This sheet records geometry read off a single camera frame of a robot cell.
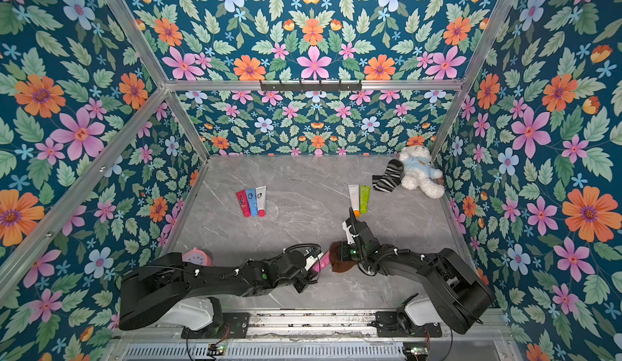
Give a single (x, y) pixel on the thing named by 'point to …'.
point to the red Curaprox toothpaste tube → (244, 202)
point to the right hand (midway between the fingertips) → (339, 246)
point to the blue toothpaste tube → (252, 197)
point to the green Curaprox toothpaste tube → (364, 197)
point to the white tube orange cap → (354, 194)
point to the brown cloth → (338, 264)
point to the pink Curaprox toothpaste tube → (322, 263)
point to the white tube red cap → (261, 193)
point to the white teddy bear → (419, 172)
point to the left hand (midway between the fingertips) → (319, 272)
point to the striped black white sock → (391, 178)
